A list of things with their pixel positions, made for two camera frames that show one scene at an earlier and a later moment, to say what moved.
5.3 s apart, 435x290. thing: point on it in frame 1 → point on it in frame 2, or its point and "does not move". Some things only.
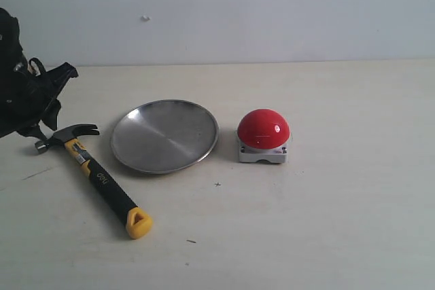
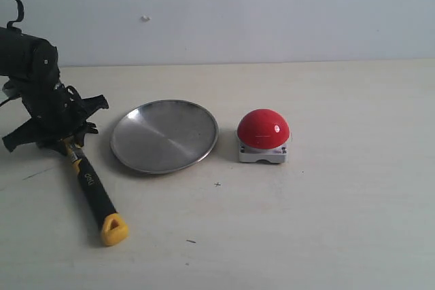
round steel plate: (162, 136) does not move
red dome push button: (263, 135) does not move
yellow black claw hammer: (138, 223) → (113, 228)
